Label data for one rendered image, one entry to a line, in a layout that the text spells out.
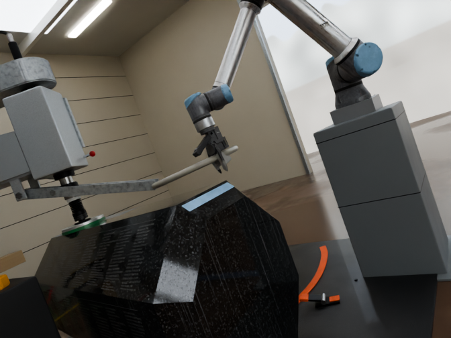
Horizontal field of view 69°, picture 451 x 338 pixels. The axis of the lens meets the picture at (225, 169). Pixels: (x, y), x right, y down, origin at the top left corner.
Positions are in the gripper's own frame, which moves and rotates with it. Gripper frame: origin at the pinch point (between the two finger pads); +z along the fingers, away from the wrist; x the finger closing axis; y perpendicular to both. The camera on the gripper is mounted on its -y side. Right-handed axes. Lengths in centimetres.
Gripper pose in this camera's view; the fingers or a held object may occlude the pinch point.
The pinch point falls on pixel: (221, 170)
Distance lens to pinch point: 152.9
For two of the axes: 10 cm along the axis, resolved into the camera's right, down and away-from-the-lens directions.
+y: 7.6, -3.9, 5.2
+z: 4.3, 9.0, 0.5
